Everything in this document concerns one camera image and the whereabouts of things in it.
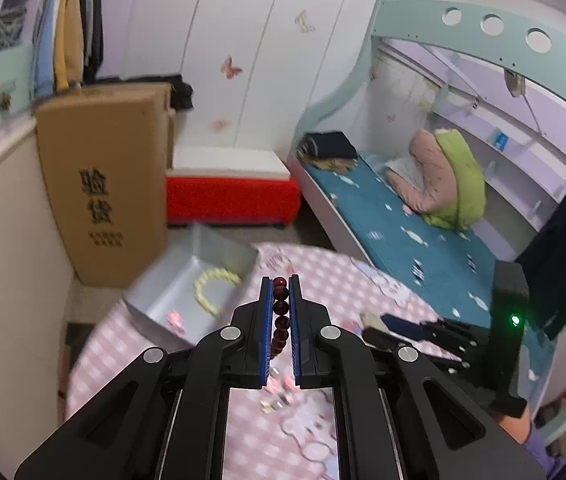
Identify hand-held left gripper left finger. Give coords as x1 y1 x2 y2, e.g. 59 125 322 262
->
14 276 271 480

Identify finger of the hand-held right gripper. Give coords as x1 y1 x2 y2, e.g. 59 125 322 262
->
361 326 487 377
380 312 490 347

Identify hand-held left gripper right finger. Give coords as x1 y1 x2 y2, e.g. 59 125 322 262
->
289 275 547 480

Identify dark red bead bracelet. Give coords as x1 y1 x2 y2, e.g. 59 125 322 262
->
270 276 290 361

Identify grey metal tin box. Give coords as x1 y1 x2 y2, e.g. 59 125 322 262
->
123 223 259 348

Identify person's right forearm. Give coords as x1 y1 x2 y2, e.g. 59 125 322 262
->
493 405 564 480

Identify pink checked tablecloth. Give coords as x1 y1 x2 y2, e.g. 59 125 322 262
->
65 242 529 480

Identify black hanging garment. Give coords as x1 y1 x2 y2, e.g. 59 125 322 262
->
514 182 566 341

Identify blue printed mattress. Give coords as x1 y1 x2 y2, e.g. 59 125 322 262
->
303 155 554 376

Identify green blanket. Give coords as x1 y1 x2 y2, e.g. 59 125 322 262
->
423 129 488 232

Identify red and white bench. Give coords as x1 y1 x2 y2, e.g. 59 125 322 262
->
165 146 300 228

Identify white pillow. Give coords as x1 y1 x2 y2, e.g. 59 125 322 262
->
385 156 426 186

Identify pink pillow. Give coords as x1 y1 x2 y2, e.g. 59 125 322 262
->
385 129 456 216

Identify dark folded clothes pile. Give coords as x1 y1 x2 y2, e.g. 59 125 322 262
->
297 131 360 171

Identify large cardboard box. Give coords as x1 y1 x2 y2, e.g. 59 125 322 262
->
35 82 176 288

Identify black clothes heap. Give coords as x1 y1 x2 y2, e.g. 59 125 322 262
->
98 75 195 111

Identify cream low cabinet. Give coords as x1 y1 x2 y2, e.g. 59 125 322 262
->
0 115 76 431

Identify white wardrobe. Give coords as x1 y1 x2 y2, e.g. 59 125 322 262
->
98 0 379 153

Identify yellow butterfly sticker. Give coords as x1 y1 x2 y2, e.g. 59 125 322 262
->
294 9 316 34

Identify dark hanging clothes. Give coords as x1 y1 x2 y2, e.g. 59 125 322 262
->
78 0 104 83

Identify light blue hanging shirt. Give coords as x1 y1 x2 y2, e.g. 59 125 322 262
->
33 0 71 98

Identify pale yellow bead bracelet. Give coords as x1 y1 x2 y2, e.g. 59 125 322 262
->
194 269 242 316

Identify teal bunk bed frame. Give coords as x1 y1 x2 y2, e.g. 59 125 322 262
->
285 0 566 441

